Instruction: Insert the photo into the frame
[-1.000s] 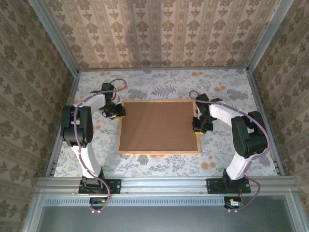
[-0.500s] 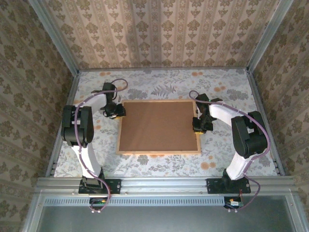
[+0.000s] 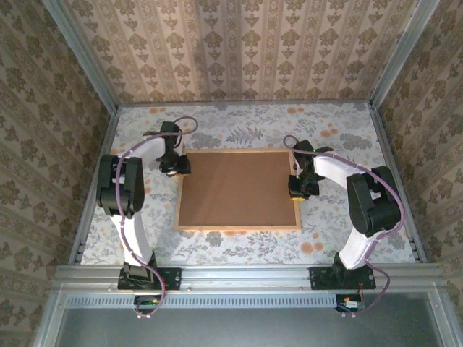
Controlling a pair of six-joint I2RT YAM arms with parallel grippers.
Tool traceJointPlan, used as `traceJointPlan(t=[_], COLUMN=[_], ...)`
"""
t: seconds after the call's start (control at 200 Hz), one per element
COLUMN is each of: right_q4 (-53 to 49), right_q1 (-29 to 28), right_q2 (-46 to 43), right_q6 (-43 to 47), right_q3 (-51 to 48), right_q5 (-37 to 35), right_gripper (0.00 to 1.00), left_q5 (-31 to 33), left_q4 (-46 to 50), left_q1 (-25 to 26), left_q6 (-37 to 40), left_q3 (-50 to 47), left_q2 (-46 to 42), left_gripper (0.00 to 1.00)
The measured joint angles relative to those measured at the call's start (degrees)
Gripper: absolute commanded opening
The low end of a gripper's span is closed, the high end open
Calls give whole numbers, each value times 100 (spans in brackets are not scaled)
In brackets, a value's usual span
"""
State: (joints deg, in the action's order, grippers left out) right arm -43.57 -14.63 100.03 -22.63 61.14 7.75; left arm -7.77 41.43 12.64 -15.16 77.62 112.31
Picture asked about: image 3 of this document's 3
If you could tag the brown fibreboard backing board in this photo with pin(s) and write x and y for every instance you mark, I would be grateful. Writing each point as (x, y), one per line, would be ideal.
(238, 188)

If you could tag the light wooden picture frame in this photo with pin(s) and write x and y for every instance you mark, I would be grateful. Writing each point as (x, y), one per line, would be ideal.
(238, 228)

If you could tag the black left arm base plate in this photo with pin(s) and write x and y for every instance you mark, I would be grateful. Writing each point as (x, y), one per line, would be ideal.
(170, 278)

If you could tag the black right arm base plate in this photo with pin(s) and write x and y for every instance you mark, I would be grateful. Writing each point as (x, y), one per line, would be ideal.
(320, 278)

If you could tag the aluminium enclosure post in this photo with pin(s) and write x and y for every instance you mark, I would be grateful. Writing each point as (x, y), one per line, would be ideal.
(401, 54)
(82, 54)

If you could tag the grey metal panel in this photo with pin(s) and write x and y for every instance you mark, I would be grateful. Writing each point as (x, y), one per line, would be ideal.
(246, 329)

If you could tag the black connector board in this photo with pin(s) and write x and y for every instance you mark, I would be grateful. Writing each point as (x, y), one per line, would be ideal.
(350, 303)
(146, 305)

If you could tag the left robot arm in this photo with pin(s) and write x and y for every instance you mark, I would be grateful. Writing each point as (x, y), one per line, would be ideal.
(135, 231)

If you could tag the aluminium table side rail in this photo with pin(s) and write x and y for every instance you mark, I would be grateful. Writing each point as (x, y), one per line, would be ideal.
(391, 162)
(106, 144)

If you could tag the aluminium lower beam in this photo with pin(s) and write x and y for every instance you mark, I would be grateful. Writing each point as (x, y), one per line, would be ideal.
(48, 318)
(444, 318)

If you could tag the aluminium mounting rail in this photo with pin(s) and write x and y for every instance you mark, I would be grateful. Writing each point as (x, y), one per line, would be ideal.
(246, 278)

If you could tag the thin aluminium table rail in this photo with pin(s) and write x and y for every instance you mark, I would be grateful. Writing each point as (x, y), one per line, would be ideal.
(253, 103)

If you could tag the floral print tablecloth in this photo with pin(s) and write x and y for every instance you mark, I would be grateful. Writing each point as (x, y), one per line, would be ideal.
(253, 119)

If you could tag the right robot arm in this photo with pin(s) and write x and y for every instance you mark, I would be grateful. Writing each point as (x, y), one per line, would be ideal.
(336, 170)

